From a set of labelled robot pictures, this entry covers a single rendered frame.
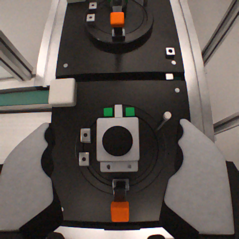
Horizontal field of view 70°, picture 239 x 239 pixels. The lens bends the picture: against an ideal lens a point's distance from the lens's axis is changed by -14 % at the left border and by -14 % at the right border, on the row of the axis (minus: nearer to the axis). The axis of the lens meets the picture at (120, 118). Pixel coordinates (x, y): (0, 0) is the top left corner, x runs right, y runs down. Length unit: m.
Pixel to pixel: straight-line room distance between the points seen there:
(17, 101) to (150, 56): 0.28
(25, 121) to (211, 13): 0.61
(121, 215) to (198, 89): 0.27
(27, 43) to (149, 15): 0.36
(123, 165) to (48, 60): 0.27
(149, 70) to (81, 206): 0.26
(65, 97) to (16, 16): 0.45
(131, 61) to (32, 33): 0.35
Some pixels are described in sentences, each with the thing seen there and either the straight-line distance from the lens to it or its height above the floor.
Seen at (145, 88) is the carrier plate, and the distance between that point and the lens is 0.34.
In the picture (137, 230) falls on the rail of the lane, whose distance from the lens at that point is 0.34.
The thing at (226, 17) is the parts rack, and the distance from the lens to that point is 0.38.
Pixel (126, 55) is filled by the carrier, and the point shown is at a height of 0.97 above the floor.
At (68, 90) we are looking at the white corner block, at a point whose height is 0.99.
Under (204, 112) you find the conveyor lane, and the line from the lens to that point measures 0.36.
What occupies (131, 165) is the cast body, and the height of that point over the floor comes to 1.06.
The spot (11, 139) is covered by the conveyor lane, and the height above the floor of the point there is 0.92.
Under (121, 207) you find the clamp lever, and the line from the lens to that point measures 0.22.
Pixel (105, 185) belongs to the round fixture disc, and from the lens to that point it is 0.30.
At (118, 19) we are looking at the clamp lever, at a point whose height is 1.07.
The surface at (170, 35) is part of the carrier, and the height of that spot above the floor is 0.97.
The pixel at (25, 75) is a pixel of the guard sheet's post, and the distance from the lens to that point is 0.39.
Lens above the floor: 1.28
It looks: 77 degrees down
